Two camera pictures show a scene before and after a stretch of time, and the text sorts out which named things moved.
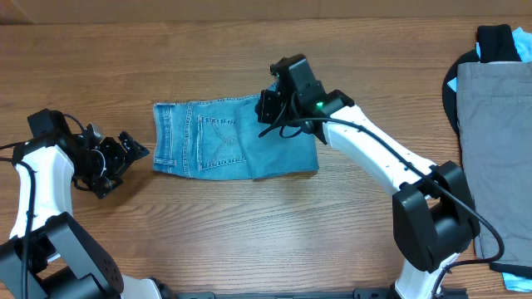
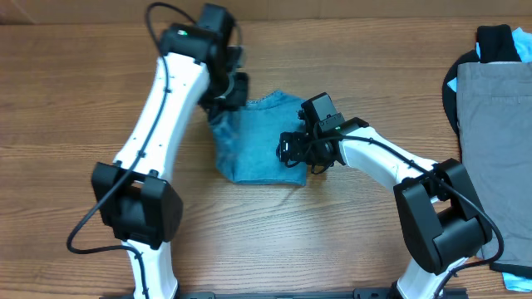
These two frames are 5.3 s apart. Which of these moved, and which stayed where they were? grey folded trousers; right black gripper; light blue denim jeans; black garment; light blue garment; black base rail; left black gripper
Moved: right black gripper; left black gripper; light blue denim jeans
Stayed: black garment; black base rail; grey folded trousers; light blue garment
